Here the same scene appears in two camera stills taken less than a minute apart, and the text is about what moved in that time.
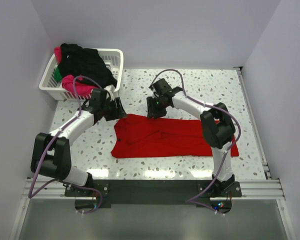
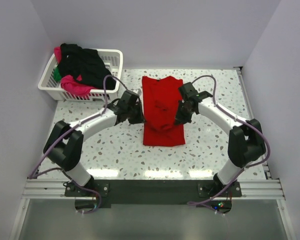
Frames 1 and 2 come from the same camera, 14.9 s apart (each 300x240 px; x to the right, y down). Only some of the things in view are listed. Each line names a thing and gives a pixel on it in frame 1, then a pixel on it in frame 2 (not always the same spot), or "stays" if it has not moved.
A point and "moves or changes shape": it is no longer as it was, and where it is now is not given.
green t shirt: x=57 y=75 stays
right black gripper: x=152 y=109 → x=179 y=119
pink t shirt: x=83 y=90 stays
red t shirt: x=138 y=136 moves or changes shape
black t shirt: x=87 y=62 stays
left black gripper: x=118 y=113 → x=140 y=118
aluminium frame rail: x=271 y=189 stays
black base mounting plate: x=90 y=198 stays
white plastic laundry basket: x=114 y=58 stays
